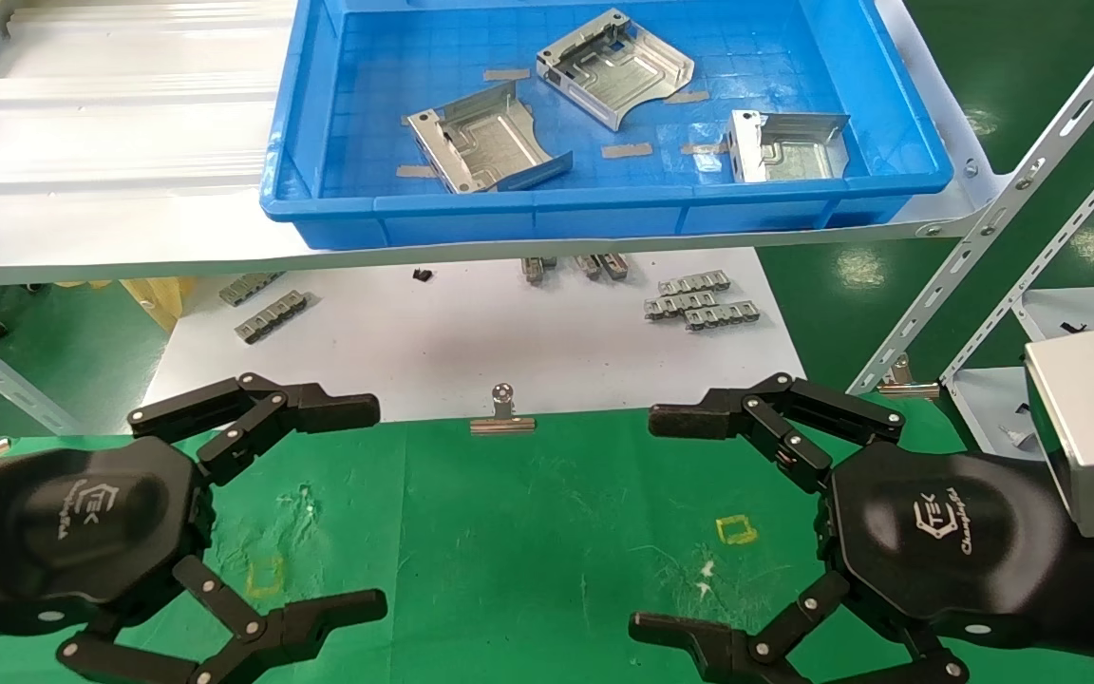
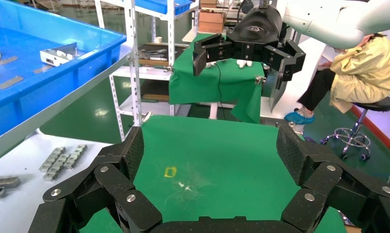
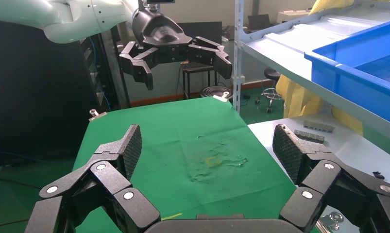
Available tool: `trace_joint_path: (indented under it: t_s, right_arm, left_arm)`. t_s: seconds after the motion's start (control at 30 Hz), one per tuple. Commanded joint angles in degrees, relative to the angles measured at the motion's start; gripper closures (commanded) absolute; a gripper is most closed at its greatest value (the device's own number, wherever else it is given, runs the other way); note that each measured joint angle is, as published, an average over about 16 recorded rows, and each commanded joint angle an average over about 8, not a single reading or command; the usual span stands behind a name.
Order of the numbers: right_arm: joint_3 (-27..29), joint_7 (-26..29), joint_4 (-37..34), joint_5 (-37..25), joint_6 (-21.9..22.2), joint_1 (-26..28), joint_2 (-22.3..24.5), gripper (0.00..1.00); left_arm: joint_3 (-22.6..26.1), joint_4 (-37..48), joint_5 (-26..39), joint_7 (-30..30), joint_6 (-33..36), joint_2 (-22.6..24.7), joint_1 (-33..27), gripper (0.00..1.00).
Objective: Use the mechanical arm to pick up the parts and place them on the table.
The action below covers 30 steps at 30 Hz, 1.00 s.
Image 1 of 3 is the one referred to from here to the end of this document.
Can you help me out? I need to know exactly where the green table mat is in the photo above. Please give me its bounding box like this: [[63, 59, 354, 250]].
[[0, 397, 1094, 684]]

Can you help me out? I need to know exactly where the white corrugated panel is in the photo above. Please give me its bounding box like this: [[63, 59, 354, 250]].
[[0, 0, 299, 199]]

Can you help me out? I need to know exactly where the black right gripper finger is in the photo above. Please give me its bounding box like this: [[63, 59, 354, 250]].
[[629, 570, 971, 684], [649, 372, 907, 495]]

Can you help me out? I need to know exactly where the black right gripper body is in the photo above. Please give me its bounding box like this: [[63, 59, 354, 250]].
[[818, 442, 1094, 666]]

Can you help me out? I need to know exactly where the white board sheet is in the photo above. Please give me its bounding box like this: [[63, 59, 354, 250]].
[[142, 247, 807, 425]]

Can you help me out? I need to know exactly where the silver binder clip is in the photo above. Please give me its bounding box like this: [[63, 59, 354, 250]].
[[469, 382, 538, 436], [877, 353, 942, 401]]

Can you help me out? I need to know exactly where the slotted grey angle bar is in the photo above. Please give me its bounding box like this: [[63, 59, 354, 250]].
[[848, 0, 1094, 396], [941, 123, 1094, 381]]

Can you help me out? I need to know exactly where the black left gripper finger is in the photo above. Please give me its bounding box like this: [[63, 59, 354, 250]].
[[58, 556, 389, 684], [127, 372, 383, 486]]

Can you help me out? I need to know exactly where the blue plastic bin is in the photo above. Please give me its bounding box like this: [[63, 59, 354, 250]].
[[259, 0, 954, 252]]

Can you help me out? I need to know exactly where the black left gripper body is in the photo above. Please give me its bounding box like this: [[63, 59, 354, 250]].
[[0, 439, 217, 637]]

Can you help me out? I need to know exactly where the stamped sheet metal part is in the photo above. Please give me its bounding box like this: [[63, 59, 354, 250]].
[[729, 109, 852, 183], [405, 81, 575, 194], [536, 8, 696, 132]]

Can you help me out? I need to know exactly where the grey metal beam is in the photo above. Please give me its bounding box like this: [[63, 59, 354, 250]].
[[0, 355, 85, 436]]

